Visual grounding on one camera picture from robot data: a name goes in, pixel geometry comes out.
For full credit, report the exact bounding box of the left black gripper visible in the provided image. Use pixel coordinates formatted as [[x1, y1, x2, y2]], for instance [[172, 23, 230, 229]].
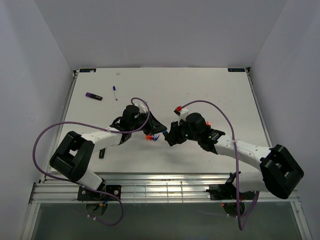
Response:
[[130, 111, 167, 136]]

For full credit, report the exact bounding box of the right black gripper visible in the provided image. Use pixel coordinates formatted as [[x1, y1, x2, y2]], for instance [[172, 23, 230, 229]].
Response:
[[165, 118, 200, 145]]

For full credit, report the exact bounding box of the small blue capped pen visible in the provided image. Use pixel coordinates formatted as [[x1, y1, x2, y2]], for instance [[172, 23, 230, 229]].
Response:
[[112, 86, 118, 101]]

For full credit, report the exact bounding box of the pink capped black highlighter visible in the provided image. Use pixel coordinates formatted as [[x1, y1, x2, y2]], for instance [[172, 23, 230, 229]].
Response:
[[98, 148, 106, 159]]

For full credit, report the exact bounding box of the purple capped black highlighter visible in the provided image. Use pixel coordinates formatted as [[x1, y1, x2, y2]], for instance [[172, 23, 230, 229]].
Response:
[[85, 92, 103, 101]]

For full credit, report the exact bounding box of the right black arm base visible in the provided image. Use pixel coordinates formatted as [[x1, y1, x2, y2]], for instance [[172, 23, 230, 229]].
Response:
[[206, 171, 258, 201]]

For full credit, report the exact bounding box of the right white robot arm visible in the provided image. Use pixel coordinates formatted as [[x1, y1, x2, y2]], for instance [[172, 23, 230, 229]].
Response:
[[164, 113, 305, 199]]

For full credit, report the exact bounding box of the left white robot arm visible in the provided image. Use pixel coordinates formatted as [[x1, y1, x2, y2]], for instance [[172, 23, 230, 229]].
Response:
[[49, 105, 167, 200]]

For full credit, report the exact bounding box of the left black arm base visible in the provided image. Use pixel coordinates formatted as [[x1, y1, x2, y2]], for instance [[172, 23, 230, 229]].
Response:
[[77, 184, 122, 202]]

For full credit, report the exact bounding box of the right blue corner label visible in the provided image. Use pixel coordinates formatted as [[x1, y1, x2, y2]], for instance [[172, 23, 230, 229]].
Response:
[[227, 68, 246, 73]]

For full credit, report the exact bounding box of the blue corner label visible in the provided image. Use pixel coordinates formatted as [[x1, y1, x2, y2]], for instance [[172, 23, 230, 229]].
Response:
[[79, 68, 97, 73], [227, 68, 246, 73]]

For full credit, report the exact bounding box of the left blue corner label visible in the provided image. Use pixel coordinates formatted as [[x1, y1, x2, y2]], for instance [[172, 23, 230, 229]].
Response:
[[79, 68, 97, 73]]

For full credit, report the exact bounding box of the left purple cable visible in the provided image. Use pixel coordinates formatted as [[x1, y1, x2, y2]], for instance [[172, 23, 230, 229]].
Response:
[[32, 97, 151, 226]]

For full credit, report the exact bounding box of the purple cable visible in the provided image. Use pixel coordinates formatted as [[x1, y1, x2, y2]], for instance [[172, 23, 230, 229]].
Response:
[[182, 100, 260, 231], [32, 97, 151, 226]]

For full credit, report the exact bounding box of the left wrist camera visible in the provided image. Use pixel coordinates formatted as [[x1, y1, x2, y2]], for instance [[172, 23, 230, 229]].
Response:
[[138, 101, 149, 114]]

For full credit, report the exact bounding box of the aluminium frame rail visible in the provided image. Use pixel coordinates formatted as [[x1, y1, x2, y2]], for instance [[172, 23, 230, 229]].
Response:
[[28, 172, 301, 205]]

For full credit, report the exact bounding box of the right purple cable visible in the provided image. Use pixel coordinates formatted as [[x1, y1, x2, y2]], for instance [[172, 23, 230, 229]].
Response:
[[182, 100, 260, 231]]

